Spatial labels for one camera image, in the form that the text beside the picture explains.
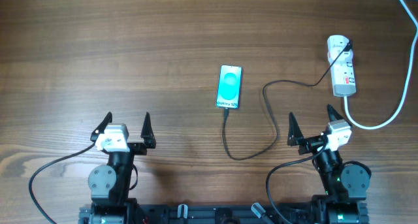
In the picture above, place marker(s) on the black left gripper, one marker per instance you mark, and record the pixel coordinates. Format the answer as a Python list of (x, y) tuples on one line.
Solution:
[(139, 148)]

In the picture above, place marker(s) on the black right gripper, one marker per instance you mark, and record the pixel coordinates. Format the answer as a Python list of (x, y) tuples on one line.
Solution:
[(296, 138)]

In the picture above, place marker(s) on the white power strip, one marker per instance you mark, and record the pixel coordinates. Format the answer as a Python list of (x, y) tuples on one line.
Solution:
[(342, 73)]

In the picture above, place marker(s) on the teal screen smartphone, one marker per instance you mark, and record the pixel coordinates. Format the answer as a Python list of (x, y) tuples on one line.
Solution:
[(228, 92)]

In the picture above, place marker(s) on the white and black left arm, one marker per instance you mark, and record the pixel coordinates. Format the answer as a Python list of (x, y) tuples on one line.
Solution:
[(110, 183)]

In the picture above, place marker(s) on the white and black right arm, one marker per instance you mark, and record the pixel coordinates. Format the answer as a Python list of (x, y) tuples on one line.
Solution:
[(345, 183)]

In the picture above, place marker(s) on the white USB charger plug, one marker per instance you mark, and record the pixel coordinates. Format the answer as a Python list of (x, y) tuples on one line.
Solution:
[(338, 54)]

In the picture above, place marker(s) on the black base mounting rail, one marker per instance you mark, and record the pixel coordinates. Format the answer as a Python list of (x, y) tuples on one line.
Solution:
[(225, 214)]

